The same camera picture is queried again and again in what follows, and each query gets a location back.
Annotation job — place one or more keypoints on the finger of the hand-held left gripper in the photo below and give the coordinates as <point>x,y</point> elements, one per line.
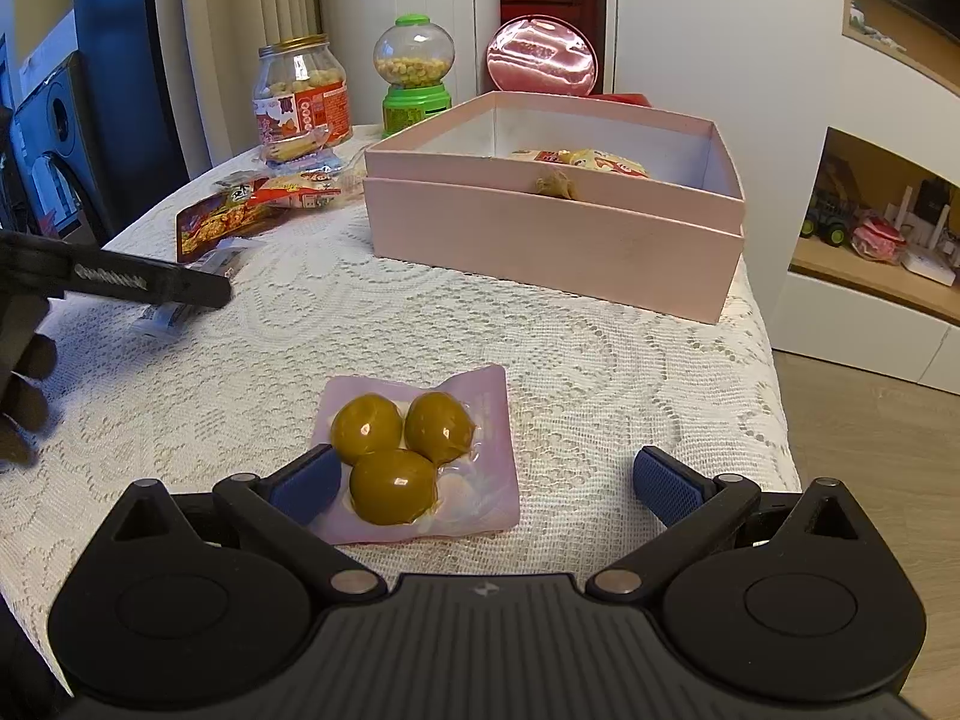
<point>191,286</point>

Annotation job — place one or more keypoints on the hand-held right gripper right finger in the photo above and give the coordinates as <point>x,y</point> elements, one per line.
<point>666,487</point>

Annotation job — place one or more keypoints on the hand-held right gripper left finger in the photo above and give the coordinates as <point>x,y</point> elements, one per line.
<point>309,481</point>

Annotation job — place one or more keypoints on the small clear snack packet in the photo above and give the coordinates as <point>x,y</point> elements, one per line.
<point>169,316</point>

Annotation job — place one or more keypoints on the red chicken snack pouch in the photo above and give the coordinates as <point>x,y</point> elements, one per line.
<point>217,221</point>

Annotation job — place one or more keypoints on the pink cardboard box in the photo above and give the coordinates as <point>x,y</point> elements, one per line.
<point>540,240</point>

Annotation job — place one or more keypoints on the person's left hand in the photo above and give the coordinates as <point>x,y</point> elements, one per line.
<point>26,405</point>

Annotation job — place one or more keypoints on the grey appliance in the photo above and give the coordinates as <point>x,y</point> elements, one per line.
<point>56,150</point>

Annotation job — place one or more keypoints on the clear packet of yellow sticks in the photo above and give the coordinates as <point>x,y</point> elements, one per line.
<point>300,146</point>

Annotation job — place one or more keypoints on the dark blue panel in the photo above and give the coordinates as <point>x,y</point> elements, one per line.
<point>127,90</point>

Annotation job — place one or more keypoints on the glass jar with orange label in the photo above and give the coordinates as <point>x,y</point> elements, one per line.
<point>304,90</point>

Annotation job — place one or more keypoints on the cream curtain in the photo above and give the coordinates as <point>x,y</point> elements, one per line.
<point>247,0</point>

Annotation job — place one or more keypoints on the green candy dispenser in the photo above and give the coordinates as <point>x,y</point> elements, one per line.
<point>412,67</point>

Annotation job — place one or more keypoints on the green toy tractor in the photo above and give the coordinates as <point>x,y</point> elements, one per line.
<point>829,214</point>

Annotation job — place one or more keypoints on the brown snack piece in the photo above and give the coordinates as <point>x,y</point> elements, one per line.
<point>555,184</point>

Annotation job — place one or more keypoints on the yellow snack packet red label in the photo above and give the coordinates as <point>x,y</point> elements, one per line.
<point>592,161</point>

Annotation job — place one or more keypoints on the white antenna router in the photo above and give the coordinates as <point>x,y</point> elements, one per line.
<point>934,214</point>

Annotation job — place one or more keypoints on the red container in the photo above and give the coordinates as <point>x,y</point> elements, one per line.
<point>626,99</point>

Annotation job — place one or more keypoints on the pink round tin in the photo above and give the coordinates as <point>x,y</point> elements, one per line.
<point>540,56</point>

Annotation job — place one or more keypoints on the small shelf ornament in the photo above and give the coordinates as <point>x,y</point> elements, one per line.
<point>874,24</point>

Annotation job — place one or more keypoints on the white wall cabinet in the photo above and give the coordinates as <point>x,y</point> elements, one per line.
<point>712,30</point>

